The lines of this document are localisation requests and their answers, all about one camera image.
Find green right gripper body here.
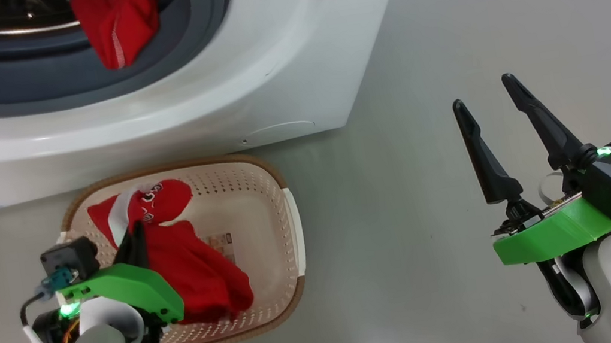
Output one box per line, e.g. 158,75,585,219
488,192,611,269

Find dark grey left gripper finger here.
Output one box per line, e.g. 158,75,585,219
129,220,151,269
112,236,137,267

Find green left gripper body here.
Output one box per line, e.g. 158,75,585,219
58,256,187,341

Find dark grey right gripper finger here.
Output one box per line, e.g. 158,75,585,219
501,62,599,177
451,92,526,210

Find red garment with white trim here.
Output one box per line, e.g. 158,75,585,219
84,169,257,340

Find plain red garment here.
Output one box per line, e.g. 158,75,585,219
70,0,174,75

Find small label inside basket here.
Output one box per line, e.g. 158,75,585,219
203,231,236,265

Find beige perforated laundry basket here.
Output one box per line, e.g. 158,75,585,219
49,145,319,343

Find white front-load washing machine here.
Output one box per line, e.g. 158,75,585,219
0,0,438,209

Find grey rubber door gasket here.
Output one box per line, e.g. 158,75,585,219
0,0,246,120

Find round filter cover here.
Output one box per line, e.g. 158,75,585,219
242,118,317,147

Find teal left camera connector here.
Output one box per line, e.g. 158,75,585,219
33,265,82,300

